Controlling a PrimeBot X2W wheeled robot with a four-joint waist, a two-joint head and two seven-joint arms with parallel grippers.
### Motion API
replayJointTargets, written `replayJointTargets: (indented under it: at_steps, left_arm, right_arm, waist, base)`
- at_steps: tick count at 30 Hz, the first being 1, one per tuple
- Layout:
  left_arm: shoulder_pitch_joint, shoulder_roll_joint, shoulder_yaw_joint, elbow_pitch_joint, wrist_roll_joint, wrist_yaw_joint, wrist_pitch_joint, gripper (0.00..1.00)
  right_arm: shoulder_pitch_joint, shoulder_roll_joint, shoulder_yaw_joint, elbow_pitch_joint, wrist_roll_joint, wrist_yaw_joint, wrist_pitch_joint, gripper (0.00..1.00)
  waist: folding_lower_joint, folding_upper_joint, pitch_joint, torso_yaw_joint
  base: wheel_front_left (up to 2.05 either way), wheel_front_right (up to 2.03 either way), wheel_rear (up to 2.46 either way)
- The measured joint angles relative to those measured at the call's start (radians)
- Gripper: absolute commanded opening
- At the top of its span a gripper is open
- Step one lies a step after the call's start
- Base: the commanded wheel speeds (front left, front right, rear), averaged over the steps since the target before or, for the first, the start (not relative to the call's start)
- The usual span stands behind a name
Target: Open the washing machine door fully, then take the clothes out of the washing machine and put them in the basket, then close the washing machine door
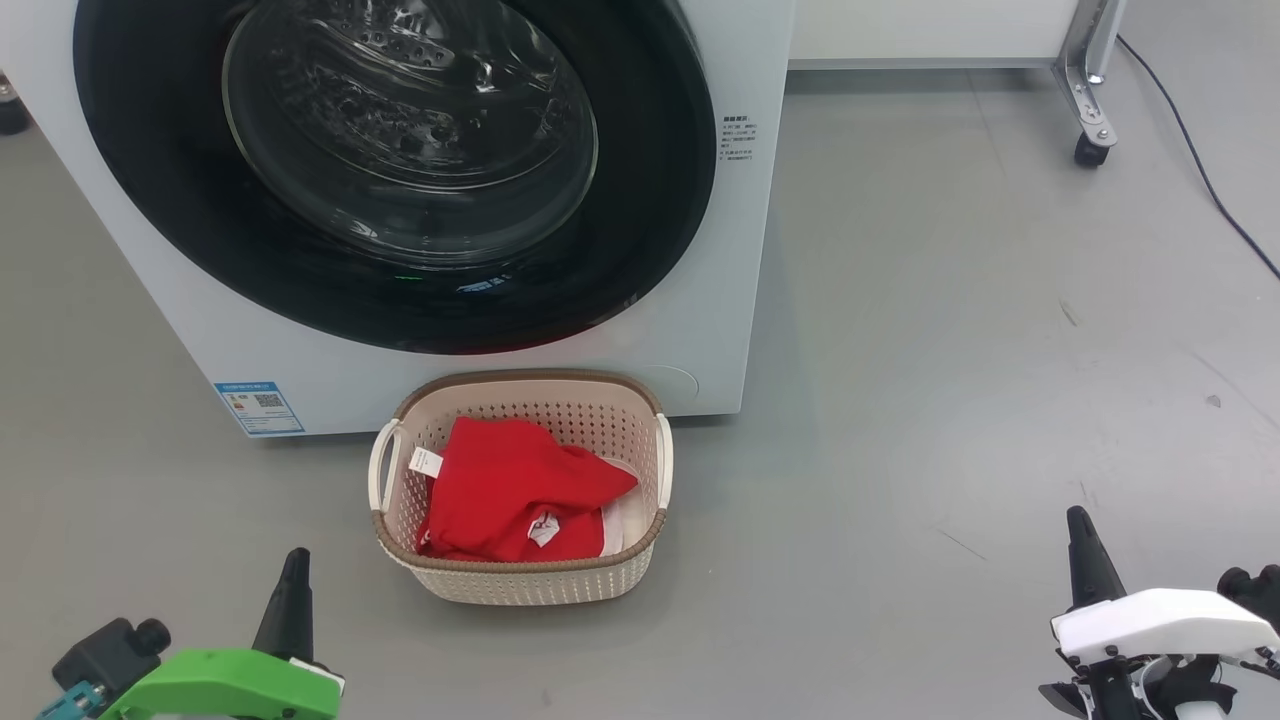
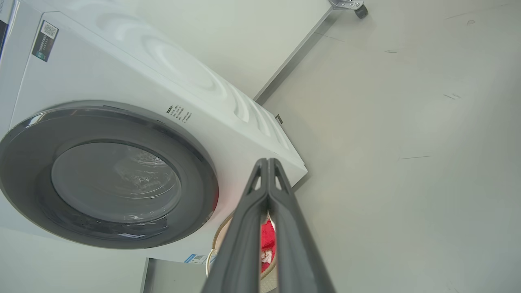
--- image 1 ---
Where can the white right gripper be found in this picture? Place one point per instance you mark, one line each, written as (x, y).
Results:
(1160, 622)

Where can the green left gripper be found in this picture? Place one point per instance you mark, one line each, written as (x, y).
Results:
(220, 685)

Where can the red garment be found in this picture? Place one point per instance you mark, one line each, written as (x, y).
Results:
(510, 490)

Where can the black round glass washer door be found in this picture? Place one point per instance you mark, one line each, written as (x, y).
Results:
(150, 200)

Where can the beige perforated laundry basket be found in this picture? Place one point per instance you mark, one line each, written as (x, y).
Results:
(540, 580)

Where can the white front-load washing machine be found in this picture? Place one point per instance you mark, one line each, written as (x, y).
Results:
(730, 300)

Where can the blue energy label sticker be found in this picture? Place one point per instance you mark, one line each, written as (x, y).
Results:
(258, 408)

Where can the white garment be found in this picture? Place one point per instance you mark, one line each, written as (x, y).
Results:
(625, 520)

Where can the white partition panel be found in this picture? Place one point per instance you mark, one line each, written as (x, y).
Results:
(930, 30)

